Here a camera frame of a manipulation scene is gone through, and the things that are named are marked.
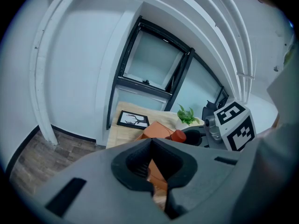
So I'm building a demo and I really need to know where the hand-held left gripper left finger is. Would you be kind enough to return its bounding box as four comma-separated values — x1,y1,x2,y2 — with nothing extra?
30,138,175,224

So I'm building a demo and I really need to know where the black framed window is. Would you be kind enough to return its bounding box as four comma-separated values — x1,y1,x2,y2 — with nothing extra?
106,15,231,130

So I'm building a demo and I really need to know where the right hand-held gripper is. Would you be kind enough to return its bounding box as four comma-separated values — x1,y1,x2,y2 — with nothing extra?
182,101,257,152

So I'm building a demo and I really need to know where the green plant in white pot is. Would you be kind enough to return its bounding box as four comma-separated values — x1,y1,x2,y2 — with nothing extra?
175,104,201,131

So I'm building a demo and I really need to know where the person's grey shirt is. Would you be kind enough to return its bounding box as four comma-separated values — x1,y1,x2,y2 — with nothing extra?
233,62,299,221

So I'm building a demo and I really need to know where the orange box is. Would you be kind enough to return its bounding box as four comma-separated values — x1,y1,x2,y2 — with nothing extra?
135,121,176,191

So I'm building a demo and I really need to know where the black framed antler picture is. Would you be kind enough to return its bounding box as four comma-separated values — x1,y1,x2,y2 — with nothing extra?
116,110,150,130

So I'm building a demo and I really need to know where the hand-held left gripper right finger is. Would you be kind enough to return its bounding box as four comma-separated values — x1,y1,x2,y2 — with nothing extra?
151,138,243,224

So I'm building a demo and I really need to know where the white wall pipe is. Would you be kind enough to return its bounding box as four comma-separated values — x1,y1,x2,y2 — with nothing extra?
29,0,80,147
200,0,248,101
223,0,256,99

